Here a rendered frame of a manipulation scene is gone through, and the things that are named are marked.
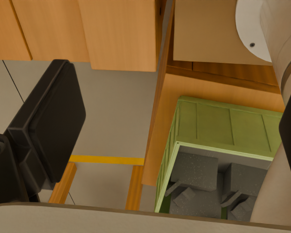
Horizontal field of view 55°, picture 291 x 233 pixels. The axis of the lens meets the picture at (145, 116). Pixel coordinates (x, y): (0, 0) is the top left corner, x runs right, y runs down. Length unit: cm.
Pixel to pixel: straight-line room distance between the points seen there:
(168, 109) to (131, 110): 112
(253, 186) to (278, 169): 63
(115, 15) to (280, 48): 30
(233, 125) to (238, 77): 14
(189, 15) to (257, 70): 40
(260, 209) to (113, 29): 41
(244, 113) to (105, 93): 122
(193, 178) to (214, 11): 49
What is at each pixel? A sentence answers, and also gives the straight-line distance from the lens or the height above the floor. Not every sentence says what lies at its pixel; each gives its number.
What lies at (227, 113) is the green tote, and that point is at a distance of 75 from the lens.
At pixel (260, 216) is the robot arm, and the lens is 24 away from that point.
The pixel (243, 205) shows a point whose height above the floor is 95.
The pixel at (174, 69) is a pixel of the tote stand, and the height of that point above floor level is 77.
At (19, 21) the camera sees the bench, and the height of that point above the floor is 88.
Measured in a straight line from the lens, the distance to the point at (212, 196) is 89.
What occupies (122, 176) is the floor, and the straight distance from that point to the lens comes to 251.
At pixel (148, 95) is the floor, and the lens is 179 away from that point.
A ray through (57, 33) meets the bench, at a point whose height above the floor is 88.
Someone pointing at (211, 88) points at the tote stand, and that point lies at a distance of 75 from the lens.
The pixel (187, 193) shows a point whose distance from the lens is 81.
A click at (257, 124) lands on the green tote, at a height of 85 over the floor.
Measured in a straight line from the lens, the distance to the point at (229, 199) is 84.
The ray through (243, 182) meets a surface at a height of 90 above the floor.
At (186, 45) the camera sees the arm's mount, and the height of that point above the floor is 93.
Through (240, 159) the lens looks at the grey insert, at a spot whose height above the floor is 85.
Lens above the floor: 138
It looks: 46 degrees down
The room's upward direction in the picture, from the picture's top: 170 degrees counter-clockwise
